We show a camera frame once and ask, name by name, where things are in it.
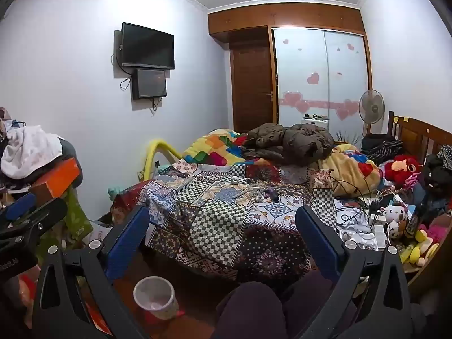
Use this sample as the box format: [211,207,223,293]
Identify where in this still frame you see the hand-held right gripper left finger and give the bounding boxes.
[32,205,152,339]

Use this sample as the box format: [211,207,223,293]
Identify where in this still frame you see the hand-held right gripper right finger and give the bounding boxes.
[295,205,414,339]

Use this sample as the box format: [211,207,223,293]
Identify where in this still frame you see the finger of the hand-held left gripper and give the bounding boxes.
[0,198,68,242]
[0,194,39,222]

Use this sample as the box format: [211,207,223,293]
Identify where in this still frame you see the white plastic wastebasket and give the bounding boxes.
[133,276,179,320]

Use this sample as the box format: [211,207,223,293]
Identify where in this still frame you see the green patterned bag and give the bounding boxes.
[52,184,95,246]

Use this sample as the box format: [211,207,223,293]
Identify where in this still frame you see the orange box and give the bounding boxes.
[29,157,82,206]

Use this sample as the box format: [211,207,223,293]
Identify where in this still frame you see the white cloth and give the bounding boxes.
[0,125,65,180]

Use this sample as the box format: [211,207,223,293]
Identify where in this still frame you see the white power strip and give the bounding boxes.
[366,219,390,249]

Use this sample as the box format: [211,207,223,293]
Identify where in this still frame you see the person's right leg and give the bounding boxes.
[282,272,358,339]

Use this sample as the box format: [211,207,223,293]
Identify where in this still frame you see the person's leg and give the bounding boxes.
[211,282,287,339]
[282,272,358,339]

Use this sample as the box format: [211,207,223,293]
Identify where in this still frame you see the dark grey cloth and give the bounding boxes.
[56,138,75,161]

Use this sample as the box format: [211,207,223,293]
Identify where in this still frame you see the colourful patchwork blanket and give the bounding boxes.
[317,143,384,198]

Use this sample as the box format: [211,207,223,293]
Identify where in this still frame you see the spotted white dog plush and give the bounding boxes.
[381,203,411,240]

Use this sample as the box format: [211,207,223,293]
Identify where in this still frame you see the yellow curved tube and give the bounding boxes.
[140,139,185,181]

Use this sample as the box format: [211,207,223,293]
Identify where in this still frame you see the patchwork bedspread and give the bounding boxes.
[111,159,340,283]

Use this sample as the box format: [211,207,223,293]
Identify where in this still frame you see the person's left leg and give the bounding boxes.
[211,282,287,339]

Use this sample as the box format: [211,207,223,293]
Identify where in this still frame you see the dark glass bottle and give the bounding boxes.
[404,205,420,240]

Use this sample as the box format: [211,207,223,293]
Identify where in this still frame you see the yellow plush toy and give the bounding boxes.
[400,229,441,266]

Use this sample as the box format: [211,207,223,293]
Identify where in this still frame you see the brown puffer jacket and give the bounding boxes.
[242,123,336,166]

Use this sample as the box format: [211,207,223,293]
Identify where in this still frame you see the red plush toy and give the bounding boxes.
[383,154,423,186]

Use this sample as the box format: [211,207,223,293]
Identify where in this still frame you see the white side table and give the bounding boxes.
[302,113,331,132]

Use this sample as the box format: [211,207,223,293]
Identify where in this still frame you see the standing fan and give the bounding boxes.
[359,89,386,139]

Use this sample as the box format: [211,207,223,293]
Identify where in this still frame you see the wooden bed headboard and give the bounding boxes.
[386,110,452,165]

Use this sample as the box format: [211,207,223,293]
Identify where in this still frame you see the brown wooden door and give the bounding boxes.
[229,40,276,133]

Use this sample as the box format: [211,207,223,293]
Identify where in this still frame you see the wooden wardrobe with sliding doors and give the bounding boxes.
[208,3,374,133]

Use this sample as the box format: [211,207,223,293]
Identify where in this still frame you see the tangled black cables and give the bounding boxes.
[327,169,377,228]

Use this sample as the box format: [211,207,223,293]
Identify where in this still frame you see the wall-mounted black television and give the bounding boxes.
[118,22,176,70]

